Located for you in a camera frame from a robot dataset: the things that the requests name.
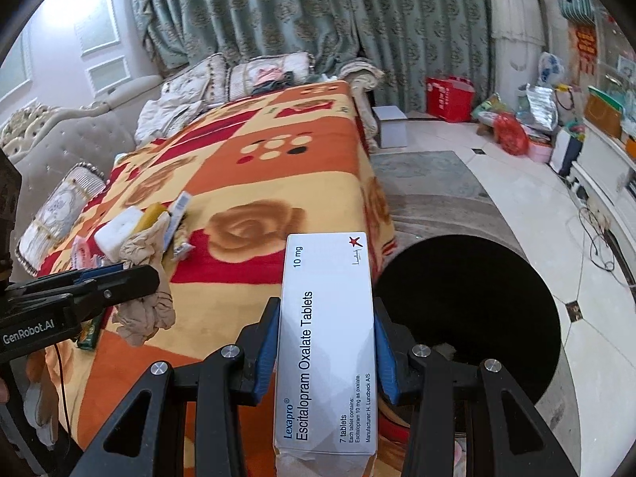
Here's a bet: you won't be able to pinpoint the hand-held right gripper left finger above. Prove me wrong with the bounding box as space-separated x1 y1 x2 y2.
72 297 282 477

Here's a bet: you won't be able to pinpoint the black round trash bin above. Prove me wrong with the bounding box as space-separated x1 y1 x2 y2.
372 233 580 477

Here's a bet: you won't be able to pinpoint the white foam block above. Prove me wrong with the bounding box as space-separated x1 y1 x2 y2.
94 207 145 259

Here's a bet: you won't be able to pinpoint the white low cabinet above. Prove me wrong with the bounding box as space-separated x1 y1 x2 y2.
571 119 636 279

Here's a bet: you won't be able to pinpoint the orange red printed blanket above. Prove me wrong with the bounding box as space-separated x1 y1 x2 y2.
37 79 398 477

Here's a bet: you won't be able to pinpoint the blue white toothpaste box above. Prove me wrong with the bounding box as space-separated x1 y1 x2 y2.
161 191 194 249

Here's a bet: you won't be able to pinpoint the pink packet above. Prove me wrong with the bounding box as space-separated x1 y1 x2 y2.
71 236 100 271

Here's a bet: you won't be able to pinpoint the white cardboard box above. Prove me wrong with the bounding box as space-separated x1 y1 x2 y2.
372 106 409 149

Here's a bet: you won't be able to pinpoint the red shopping basket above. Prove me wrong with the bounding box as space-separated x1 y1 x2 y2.
426 76 475 122

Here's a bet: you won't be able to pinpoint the red plastic bag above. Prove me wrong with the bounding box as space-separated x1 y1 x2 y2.
489 113 530 156

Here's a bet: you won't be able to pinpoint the small snack wrapper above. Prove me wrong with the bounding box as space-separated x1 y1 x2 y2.
171 231 194 259

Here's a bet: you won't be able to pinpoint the striped fringed cushion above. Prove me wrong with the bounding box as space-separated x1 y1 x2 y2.
15 163 107 279

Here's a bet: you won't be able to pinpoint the pink and dark clothes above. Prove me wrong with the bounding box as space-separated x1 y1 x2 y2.
251 64 299 96

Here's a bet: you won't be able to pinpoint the red wall decoration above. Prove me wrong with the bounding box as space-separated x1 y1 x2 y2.
574 27 597 75

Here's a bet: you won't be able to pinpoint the black cable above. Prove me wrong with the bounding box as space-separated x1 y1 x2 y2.
579 199 629 271

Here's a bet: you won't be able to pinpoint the beige stocking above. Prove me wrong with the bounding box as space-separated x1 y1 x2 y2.
112 213 177 346

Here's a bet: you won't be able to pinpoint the colourful snack bag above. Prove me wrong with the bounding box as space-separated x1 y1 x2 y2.
474 94 512 122

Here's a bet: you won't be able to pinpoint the white crumpled cloth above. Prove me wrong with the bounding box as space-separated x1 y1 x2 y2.
134 97 209 145

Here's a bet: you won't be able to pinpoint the white and blue carton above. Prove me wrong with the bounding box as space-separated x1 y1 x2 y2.
554 129 582 177

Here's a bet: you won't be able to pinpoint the yellow wrapper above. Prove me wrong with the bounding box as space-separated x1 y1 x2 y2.
136 202 170 232

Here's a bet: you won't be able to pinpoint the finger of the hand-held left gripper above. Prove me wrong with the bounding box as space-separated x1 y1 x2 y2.
35 264 125 290
70 264 161 321

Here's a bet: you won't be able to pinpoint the green snack packet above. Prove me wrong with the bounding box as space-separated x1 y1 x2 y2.
77 308 105 349

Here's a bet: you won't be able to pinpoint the silver foil bag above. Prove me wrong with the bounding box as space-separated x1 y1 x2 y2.
524 84 556 132

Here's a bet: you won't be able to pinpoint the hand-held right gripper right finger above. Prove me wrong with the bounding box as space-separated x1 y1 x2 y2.
372 298 580 477

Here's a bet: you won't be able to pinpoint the patterned white cushion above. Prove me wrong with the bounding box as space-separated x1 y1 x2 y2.
226 52 314 103
159 52 229 110

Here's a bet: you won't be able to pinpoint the orange cardboard box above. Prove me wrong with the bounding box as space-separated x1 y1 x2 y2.
584 92 624 137

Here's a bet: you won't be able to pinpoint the pink round box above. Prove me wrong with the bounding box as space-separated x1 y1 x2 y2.
527 139 553 164

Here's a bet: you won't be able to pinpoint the grey rug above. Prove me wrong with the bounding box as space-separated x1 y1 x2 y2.
370 149 527 259

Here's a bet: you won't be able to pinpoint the green patterned curtain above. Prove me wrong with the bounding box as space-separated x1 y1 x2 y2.
126 0 493 115

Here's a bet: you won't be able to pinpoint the grey tufted sofa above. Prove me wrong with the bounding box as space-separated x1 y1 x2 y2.
0 67 386 284

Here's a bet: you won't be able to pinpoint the white lace curtain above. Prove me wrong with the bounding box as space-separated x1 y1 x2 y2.
489 0 550 43

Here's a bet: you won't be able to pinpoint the white medicine box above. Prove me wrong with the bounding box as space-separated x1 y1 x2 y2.
273 231 379 477

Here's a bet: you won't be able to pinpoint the blue white plastic bag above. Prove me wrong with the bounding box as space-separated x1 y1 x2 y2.
539 52 564 87

